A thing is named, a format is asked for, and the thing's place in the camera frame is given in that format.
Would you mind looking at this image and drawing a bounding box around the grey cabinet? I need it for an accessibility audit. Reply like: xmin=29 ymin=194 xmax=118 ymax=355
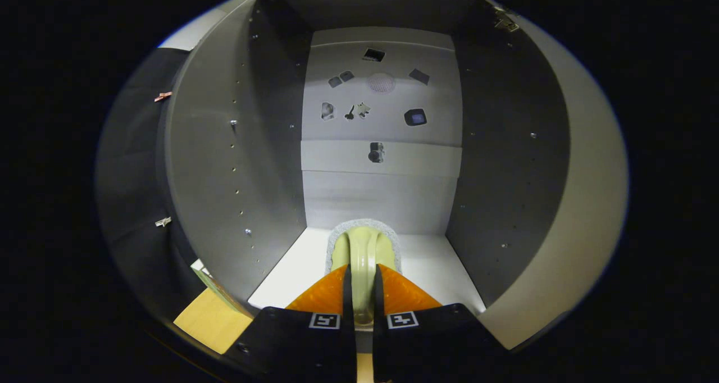
xmin=163 ymin=0 xmax=571 ymax=316

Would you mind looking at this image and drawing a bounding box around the green book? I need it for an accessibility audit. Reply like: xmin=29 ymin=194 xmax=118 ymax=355
xmin=190 ymin=258 xmax=253 ymax=319

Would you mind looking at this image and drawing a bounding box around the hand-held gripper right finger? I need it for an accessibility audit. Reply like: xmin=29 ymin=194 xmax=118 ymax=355
xmin=372 ymin=264 xmax=509 ymax=383

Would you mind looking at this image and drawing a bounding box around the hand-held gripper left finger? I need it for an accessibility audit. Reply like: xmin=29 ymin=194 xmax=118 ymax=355
xmin=227 ymin=264 xmax=357 ymax=383

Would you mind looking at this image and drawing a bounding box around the pale green slipper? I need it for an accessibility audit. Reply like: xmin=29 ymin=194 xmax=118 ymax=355
xmin=325 ymin=218 xmax=403 ymax=325

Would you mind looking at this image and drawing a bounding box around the black backdrop cloth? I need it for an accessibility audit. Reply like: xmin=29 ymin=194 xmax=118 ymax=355
xmin=95 ymin=47 xmax=197 ymax=327

